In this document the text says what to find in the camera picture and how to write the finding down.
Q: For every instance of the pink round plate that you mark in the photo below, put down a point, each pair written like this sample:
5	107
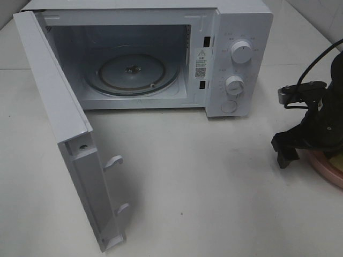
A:
321	164

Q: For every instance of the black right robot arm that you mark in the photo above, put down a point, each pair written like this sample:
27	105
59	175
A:
338	64

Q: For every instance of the lower white timer knob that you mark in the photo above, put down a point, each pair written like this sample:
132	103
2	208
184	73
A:
234	85

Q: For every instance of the white microwave oven body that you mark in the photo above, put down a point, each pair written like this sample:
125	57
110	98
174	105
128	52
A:
84	32

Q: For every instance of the upper white power knob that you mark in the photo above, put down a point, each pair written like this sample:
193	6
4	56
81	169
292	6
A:
241	51

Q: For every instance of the white microwave door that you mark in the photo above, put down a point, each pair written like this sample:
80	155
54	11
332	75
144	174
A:
72	131

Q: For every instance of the round white door button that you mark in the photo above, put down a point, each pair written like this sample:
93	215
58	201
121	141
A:
229	106

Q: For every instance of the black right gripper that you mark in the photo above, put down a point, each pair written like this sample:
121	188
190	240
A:
320	129

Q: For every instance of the toast sandwich with lettuce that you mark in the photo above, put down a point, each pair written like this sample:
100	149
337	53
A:
337	162

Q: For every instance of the white warning label sticker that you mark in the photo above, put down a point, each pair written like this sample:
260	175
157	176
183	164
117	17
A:
200	63

